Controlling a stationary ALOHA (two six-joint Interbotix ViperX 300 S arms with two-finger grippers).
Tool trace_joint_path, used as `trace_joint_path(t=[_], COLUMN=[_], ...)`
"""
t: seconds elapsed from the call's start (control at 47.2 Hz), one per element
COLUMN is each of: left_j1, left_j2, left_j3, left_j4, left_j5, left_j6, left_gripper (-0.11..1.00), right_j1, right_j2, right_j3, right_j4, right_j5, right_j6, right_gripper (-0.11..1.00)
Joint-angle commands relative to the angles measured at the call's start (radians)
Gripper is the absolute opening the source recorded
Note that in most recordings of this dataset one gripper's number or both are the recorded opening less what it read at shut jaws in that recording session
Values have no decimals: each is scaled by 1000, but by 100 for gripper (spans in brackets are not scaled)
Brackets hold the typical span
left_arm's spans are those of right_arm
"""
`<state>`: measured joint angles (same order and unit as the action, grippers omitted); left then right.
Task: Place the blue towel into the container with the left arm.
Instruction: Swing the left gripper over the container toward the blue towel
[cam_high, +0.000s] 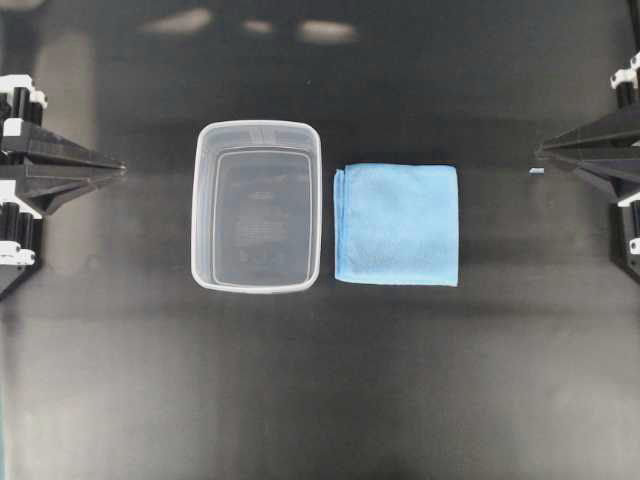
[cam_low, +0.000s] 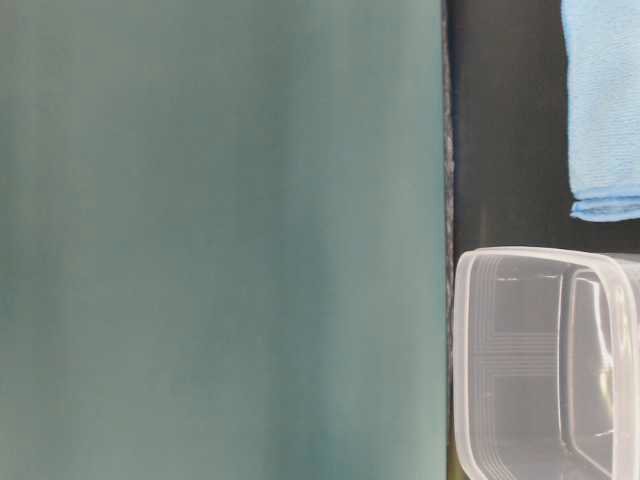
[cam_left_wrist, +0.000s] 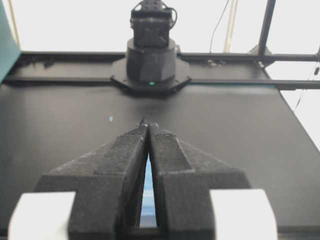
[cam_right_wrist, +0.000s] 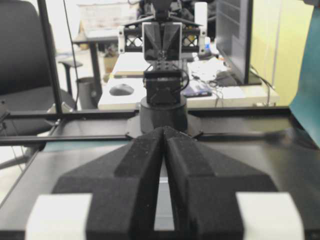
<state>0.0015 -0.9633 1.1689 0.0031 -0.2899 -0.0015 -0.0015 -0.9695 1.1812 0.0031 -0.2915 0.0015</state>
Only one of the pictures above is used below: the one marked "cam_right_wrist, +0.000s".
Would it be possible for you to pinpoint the dark waste bin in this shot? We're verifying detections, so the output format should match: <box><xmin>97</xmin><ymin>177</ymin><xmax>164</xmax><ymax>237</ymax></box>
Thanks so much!
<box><xmin>77</xmin><ymin>77</ymin><xmax>97</xmax><ymax>110</ymax></box>

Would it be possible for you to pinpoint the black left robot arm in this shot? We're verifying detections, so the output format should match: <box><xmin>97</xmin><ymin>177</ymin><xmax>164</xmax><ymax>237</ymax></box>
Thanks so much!
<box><xmin>24</xmin><ymin>19</ymin><xmax>207</xmax><ymax>240</ymax></box>

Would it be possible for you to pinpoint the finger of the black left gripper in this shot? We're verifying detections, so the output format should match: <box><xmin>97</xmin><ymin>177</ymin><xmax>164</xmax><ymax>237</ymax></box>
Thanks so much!
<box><xmin>144</xmin><ymin>24</ymin><xmax>162</xmax><ymax>60</ymax></box>
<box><xmin>162</xmin><ymin>24</ymin><xmax>181</xmax><ymax>60</ymax></box>

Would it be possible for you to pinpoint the black vertical frame post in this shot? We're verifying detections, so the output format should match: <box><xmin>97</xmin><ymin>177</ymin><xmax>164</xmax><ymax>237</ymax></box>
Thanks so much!
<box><xmin>37</xmin><ymin>0</ymin><xmax>63</xmax><ymax>114</ymax></box>

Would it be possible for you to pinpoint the white cylindrical bottle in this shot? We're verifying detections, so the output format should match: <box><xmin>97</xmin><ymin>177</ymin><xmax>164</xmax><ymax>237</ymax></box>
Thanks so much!
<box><xmin>194</xmin><ymin>1</ymin><xmax>208</xmax><ymax>27</ymax></box>

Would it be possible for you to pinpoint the black computer mouse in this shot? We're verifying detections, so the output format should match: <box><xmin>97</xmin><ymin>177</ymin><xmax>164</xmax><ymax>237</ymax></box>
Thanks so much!
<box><xmin>109</xmin><ymin>83</ymin><xmax>134</xmax><ymax>96</ymax></box>

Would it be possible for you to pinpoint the teal backdrop cloth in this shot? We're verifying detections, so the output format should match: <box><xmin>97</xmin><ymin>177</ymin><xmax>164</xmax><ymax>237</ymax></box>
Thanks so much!
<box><xmin>289</xmin><ymin>0</ymin><xmax>320</xmax><ymax>145</ymax></box>

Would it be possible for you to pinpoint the black aluminium frame rail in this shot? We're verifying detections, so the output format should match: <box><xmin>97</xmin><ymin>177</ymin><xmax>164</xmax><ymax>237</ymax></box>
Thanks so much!
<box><xmin>0</xmin><ymin>107</ymin><xmax>292</xmax><ymax>146</ymax></box>

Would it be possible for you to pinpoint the black computer monitor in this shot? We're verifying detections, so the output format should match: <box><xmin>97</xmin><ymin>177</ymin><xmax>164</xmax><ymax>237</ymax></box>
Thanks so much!
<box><xmin>215</xmin><ymin>0</ymin><xmax>262</xmax><ymax>86</ymax></box>

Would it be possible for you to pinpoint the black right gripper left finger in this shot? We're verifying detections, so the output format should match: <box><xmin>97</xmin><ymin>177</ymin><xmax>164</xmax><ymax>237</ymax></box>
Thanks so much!
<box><xmin>25</xmin><ymin>128</ymin><xmax>164</xmax><ymax>240</ymax></box>

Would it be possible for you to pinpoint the white office desk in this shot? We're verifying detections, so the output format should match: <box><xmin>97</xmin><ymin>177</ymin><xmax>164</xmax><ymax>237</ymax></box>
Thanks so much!
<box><xmin>97</xmin><ymin>53</ymin><xmax>280</xmax><ymax>110</ymax></box>

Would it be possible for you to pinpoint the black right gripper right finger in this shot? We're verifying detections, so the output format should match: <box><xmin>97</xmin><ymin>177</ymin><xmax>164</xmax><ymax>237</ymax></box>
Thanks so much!
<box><xmin>162</xmin><ymin>126</ymin><xmax>306</xmax><ymax>240</ymax></box>

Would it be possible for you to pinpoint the white-framed left gripper body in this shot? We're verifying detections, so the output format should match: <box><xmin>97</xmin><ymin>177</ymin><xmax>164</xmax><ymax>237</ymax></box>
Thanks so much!
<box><xmin>117</xmin><ymin>21</ymin><xmax>206</xmax><ymax>62</ymax></box>

